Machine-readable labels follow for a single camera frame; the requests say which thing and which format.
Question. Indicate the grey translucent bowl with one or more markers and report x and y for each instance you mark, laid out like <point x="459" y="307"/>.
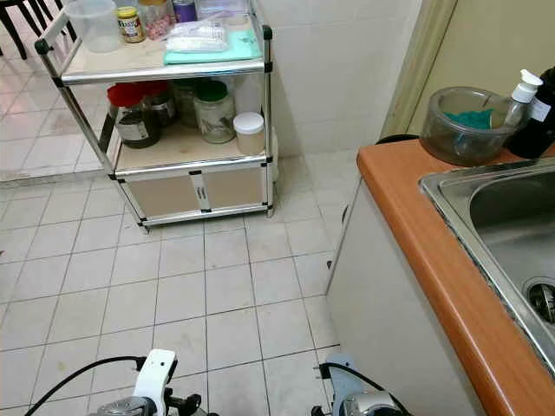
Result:
<point x="455" y="146"/>

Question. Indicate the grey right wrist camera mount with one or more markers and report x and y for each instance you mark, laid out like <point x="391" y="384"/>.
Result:
<point x="340" y="381"/>

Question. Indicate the steel sink drain strainer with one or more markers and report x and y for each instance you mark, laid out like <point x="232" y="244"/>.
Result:
<point x="543" y="302"/>

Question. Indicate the clear glass jar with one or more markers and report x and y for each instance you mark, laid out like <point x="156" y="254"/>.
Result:
<point x="184" y="102"/>

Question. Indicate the metal kitchen shelf trolley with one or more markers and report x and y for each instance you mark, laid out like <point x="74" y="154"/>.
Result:
<point x="165" y="192"/>

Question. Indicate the large red lid dark jar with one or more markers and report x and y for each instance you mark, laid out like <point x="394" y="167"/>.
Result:
<point x="134" y="126"/>

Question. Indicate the purple can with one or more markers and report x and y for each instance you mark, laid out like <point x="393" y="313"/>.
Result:
<point x="185" y="10"/>

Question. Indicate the yellow lid spread jar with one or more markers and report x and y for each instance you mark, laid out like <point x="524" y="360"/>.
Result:
<point x="130" y="29"/>

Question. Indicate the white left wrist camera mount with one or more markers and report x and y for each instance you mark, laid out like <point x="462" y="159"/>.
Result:
<point x="158" y="373"/>

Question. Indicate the dark bottle white pump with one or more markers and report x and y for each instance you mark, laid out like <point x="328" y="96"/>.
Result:
<point x="545" y="121"/>

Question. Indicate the clear plastic box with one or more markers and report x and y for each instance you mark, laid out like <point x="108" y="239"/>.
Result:
<point x="221" y="9"/>

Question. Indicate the small red lid jar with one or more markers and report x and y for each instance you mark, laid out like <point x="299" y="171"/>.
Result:
<point x="163" y="106"/>

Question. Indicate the white counter cabinet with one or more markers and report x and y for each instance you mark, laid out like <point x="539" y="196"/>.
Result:
<point x="390" y="303"/>

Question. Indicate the black round bin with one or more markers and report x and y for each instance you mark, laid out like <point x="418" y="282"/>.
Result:
<point x="399" y="139"/>

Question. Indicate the teal sponge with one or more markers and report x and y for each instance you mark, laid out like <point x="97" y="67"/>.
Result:
<point x="470" y="120"/>

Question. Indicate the white lid jar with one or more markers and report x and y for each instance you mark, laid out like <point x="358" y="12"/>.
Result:
<point x="249" y="136"/>

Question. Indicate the clear plastic bag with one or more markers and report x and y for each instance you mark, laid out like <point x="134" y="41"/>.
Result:
<point x="198" y="37"/>

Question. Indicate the teal cloth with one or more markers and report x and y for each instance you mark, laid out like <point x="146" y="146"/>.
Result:
<point x="243" y="48"/>

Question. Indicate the dark wooden chair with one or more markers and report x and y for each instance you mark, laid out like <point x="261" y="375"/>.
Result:
<point x="17" y="4"/>

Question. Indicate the green lid glass jar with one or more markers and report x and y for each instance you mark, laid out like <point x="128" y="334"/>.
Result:
<point x="214" y="117"/>

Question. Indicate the clear plastic jug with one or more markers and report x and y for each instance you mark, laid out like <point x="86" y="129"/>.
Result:
<point x="94" y="26"/>

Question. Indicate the jar with pink contents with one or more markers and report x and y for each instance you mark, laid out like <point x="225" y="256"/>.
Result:
<point x="156" y="23"/>

